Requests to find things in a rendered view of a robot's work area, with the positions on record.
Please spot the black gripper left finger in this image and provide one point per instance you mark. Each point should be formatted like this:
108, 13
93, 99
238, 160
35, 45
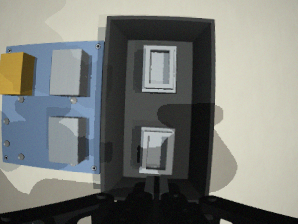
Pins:
136, 208

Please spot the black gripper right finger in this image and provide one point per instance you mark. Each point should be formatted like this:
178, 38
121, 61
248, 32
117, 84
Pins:
172, 207

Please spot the yellow rectangular block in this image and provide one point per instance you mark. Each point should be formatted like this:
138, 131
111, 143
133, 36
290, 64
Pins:
16, 73

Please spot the white rectangular block with pocket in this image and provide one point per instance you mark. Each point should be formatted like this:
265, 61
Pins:
158, 65

